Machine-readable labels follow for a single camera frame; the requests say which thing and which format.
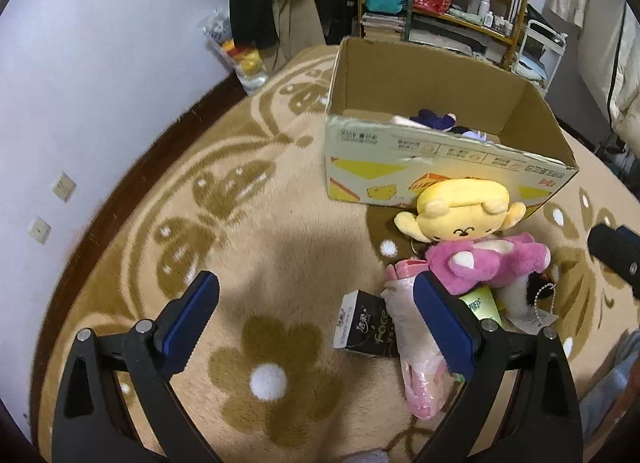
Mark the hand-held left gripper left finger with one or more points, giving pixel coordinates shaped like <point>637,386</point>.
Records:
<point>192,323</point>

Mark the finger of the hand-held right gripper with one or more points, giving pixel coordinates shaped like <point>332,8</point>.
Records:
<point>615,253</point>

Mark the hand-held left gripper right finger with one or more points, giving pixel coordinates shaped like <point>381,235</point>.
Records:
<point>442,328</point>

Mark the pink plush toy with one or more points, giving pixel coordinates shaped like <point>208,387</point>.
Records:
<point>480,258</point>

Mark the yellow plush toy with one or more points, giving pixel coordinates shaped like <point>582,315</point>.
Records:
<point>460,213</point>

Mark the printed cardboard box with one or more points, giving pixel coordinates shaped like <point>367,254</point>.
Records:
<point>380,93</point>

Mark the pink plastic bag item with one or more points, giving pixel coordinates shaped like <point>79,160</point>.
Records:
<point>417,343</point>

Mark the green packet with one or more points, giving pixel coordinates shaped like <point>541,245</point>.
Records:
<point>482,308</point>

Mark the black tissue packet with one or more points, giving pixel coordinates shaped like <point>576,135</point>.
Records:
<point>367,328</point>

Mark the beige floral rug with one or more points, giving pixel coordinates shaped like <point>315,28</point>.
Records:
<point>280,243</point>

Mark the person's leg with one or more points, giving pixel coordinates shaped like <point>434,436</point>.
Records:
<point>612,388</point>

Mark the white cloth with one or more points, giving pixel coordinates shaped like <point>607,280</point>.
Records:
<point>475,134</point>

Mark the white bedding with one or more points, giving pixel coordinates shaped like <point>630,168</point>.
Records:
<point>627,68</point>

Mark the purple plush toy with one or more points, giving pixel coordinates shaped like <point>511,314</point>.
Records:
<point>432,119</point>

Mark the white cart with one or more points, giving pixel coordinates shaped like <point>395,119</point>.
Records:
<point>542,53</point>

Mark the row of white bottles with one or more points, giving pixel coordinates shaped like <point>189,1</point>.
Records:
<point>492,13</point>

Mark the plastic bag of toys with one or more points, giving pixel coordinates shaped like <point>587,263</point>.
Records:
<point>242,53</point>

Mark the stack of books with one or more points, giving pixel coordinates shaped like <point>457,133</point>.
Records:
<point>382,25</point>

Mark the wall outlet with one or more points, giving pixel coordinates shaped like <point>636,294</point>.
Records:
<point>63,187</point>
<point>39,230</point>

